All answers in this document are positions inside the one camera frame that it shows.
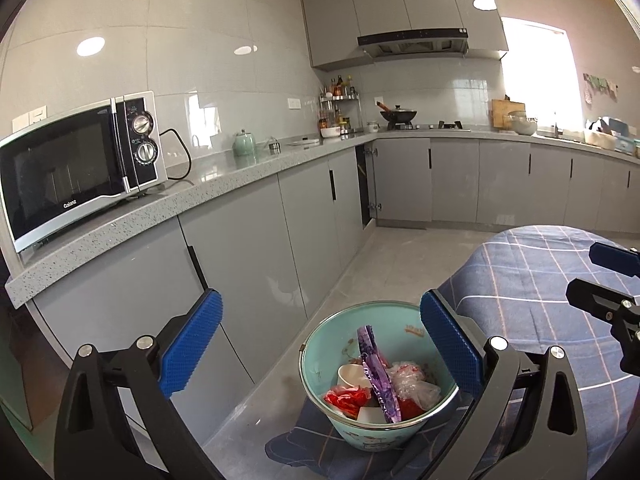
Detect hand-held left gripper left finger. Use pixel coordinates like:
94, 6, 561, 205
54, 287, 223, 480

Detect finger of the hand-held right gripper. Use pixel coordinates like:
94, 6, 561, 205
589, 241, 640, 278
566, 277, 640, 376

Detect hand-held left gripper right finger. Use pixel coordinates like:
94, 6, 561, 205
420, 287, 588, 480

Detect white plastic bag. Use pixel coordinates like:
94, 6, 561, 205
390, 362, 443, 416

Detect purple snack wrapper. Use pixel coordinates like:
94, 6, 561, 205
356, 325, 403, 423

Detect white paper cup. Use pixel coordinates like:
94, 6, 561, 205
337, 364, 373, 391

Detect red mesh bag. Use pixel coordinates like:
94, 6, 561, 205
324, 386, 371, 418

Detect mint green bin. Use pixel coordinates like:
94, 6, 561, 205
299, 301, 460, 453

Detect blue plaid tablecloth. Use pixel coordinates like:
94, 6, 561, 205
435, 225, 640, 480

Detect blue plastic basket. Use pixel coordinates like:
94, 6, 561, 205
612, 125, 638, 153

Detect white dish basket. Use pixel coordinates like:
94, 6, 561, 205
584, 120, 621, 151

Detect blue plaid floor cloth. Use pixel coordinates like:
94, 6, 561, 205
264, 400, 451, 480

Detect metal pot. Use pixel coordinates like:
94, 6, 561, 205
504, 111, 538, 136

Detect grey stone countertop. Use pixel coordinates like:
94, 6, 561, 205
5, 127, 640, 309

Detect hanging cloths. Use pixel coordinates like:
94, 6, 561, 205
582, 73, 618, 106

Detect open cabinet door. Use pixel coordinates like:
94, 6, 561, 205
364, 140, 383, 223

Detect wooden cutting board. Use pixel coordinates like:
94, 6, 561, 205
491, 98, 527, 130

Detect bright window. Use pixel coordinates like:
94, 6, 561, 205
501, 16, 586, 133

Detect green ceramic jar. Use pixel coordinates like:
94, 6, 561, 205
232, 129, 257, 157

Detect gas stove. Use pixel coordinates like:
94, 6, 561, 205
387, 120, 471, 132

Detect silver black microwave oven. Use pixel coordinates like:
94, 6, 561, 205
0, 91, 169, 253

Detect black wok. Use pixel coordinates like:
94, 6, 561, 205
376, 101, 418, 125

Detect metal spice rack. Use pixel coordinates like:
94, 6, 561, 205
318, 91, 360, 136

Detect spice rack with bottles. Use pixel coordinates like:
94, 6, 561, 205
317, 74, 358, 133

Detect black range hood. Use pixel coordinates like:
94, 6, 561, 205
356, 28, 469, 59

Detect black power cable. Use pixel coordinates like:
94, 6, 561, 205
159, 127, 195, 181

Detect grey wall cabinets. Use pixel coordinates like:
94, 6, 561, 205
299, 0, 510, 70

